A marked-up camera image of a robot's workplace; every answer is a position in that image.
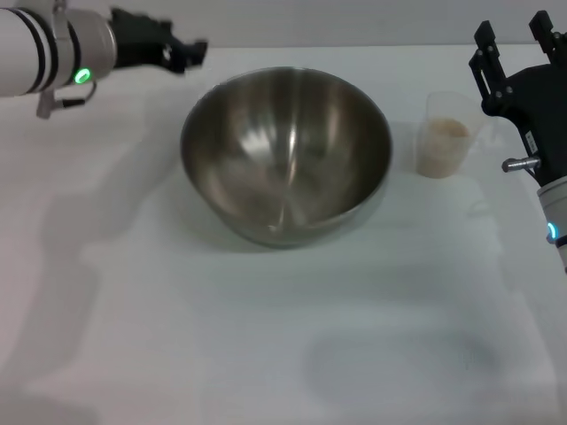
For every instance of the silver cylindrical connector plug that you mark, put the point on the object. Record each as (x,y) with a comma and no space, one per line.
(520,164)

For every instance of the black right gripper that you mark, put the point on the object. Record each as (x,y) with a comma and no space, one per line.
(540,110)

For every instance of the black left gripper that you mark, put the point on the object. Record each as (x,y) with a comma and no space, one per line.
(139,42)

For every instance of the stainless steel mixing bowl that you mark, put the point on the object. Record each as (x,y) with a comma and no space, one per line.
(283,150)

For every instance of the pile of white rice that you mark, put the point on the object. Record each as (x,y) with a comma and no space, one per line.
(443,148)

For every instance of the clear plastic measuring cup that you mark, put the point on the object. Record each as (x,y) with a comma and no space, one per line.
(443,104)

